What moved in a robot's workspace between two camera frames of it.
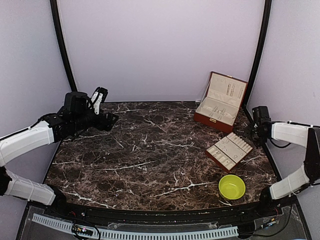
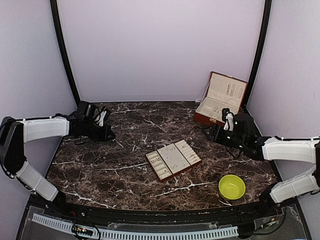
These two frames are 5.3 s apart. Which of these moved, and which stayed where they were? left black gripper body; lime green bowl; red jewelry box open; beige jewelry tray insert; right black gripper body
Moved: beige jewelry tray insert; right black gripper body; left black gripper body
Stayed: red jewelry box open; lime green bowl
